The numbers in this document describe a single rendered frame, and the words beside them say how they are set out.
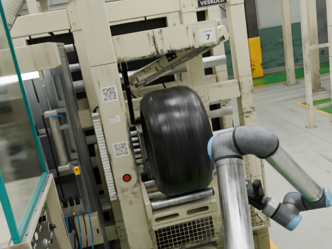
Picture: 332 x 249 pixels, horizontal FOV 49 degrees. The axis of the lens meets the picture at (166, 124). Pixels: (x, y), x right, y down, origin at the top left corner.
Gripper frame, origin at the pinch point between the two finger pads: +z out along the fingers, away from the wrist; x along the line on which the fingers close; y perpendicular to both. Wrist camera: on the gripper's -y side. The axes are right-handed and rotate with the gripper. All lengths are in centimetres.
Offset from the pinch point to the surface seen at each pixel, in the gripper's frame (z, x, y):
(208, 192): 6.1, -3.2, 18.1
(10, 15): 140, -6, -23
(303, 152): -55, 240, 204
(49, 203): 57, -63, -2
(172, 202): 18.6, -17.8, 21.7
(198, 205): 6.5, -11.0, 21.2
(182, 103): 38.7, 8.2, -19.0
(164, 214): 18.4, -24.7, 24.6
